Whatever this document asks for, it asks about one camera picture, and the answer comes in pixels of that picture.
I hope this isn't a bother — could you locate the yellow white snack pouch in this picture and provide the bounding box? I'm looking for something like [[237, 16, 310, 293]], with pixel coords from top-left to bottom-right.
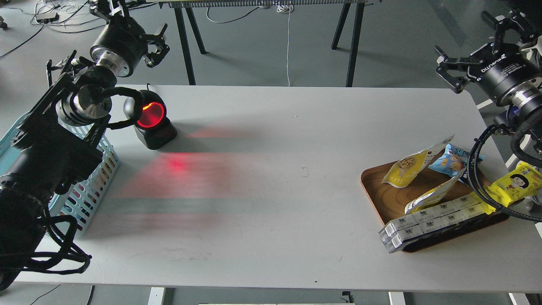
[[404, 168, 467, 215]]

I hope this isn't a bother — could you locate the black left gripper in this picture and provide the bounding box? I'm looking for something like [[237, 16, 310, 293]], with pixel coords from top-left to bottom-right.
[[88, 0, 170, 78]]

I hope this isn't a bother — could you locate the blue snack packet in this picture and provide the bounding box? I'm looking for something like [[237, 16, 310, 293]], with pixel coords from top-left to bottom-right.
[[428, 143, 470, 186]]

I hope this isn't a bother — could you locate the black barcode scanner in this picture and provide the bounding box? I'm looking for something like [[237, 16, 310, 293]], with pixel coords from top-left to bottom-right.
[[123, 89, 177, 150]]

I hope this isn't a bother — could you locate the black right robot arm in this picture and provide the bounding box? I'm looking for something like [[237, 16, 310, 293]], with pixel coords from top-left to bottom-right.
[[435, 8, 541, 222]]

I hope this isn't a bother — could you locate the white hanging cable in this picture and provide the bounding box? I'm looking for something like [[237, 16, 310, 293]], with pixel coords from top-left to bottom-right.
[[277, 4, 295, 87]]

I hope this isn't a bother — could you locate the brown wooden tray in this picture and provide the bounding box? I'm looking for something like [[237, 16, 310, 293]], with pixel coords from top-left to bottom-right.
[[360, 163, 509, 253]]

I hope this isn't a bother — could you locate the black power adapter on floor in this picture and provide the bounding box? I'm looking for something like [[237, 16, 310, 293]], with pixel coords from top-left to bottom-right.
[[35, 11, 59, 24]]

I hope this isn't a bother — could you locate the yellow cartoon snack bag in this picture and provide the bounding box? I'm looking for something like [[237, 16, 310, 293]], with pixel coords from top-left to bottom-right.
[[482, 161, 541, 207]]

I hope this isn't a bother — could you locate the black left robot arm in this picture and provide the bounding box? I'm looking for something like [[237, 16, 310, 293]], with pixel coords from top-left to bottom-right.
[[0, 0, 177, 290]]

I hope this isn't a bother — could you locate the black metal background table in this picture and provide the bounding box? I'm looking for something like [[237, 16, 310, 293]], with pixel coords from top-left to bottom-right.
[[146, 0, 375, 88]]

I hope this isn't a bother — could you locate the light blue plastic basket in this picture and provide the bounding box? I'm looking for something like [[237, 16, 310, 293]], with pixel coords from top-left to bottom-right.
[[0, 113, 120, 239]]

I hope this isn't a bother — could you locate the yellow nut snack pouch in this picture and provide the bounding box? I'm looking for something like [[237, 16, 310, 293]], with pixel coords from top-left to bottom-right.
[[382, 134, 455, 189]]

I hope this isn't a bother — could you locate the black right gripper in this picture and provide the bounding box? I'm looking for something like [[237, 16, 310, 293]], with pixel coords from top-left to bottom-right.
[[435, 11, 542, 107]]

